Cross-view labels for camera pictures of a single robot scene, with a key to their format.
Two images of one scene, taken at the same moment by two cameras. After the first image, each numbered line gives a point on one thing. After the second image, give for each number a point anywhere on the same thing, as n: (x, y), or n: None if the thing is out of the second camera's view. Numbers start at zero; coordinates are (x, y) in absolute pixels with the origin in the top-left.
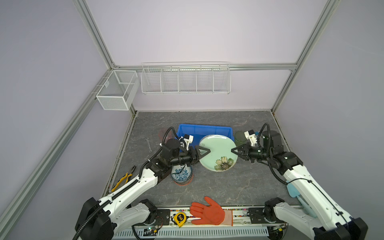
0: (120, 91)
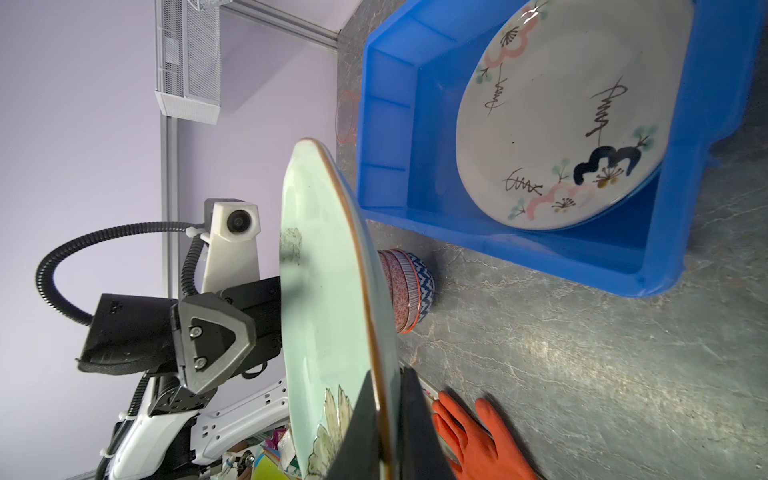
0: (188, 59)
